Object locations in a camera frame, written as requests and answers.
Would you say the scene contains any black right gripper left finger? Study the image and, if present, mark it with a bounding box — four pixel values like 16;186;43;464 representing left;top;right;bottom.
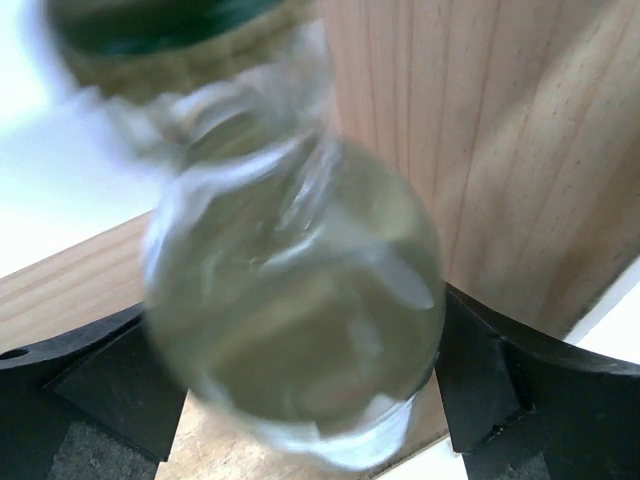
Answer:
1;305;186;479

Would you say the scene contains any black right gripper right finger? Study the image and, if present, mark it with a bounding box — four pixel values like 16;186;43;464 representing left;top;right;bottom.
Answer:
435;286;640;480

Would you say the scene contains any clear Chang soda bottle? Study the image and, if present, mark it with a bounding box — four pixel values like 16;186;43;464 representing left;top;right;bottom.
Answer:
44;1;445;472

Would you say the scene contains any wooden shelf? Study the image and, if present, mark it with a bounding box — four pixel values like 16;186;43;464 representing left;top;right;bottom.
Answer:
1;1;639;478

